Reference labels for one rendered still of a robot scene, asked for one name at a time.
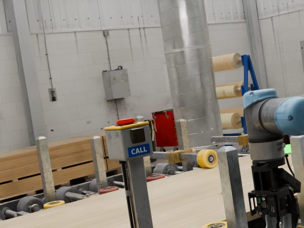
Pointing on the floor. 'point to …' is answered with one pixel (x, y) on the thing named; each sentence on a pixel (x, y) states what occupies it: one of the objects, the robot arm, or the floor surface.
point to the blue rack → (246, 62)
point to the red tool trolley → (165, 129)
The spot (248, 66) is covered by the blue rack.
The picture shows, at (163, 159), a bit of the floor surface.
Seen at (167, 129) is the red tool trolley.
